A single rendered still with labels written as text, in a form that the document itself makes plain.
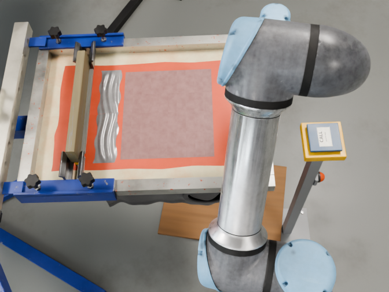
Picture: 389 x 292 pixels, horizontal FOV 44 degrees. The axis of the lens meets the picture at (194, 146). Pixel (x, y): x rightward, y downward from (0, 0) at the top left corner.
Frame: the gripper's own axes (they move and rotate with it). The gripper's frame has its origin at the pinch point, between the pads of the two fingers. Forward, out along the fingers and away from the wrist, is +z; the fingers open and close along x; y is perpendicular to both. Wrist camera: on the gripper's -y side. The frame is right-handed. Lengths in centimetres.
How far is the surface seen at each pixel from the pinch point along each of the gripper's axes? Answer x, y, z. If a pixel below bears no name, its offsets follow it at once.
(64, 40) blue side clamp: -67, -29, 8
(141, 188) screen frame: -38.1, 27.9, 9.6
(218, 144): -14.2, 12.3, 12.9
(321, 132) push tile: 18.6, 10.4, 11.3
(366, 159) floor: 65, -26, 108
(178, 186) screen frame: -27.1, 27.7, 9.6
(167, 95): -30.9, -7.0, 12.8
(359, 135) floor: 64, -40, 108
